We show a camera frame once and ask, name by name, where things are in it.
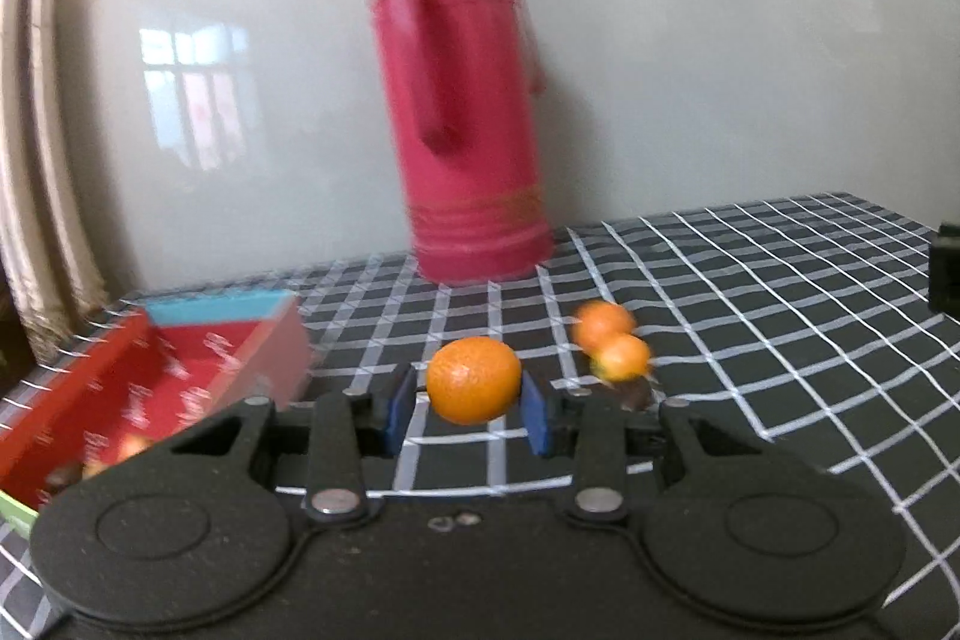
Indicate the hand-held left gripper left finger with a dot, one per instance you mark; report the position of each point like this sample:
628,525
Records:
397,413

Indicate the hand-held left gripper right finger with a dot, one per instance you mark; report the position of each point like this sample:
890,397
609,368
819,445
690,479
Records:
535,415

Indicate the small orange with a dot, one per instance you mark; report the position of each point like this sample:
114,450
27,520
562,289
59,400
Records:
602,322
622,359
474,380

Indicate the colourful cardboard box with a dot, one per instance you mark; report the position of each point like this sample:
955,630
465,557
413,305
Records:
112,370

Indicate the carrot piece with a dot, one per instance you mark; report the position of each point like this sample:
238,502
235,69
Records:
94,469

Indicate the dark passion fruit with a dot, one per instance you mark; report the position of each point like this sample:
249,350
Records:
637,394
64,476

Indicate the black checked tablecloth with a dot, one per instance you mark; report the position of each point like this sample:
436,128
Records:
787,310

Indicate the red thermos flask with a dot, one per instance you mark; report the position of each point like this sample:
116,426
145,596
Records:
472,160

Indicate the beige curtain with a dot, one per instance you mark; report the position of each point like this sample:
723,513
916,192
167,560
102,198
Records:
37,160

